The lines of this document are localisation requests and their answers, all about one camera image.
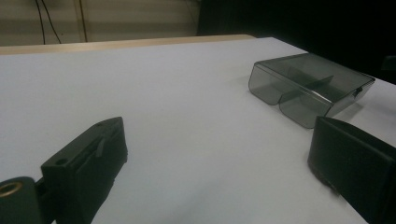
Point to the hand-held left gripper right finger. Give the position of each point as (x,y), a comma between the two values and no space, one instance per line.
(355,161)

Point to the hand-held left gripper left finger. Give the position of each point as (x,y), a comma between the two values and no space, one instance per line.
(84,168)

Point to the transparent grey plastic compartment box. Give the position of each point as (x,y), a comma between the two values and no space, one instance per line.
(311,84)

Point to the light wooden table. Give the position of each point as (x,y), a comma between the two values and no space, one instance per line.
(124,45)

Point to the black curtain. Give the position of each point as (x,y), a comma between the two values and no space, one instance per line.
(295,21)

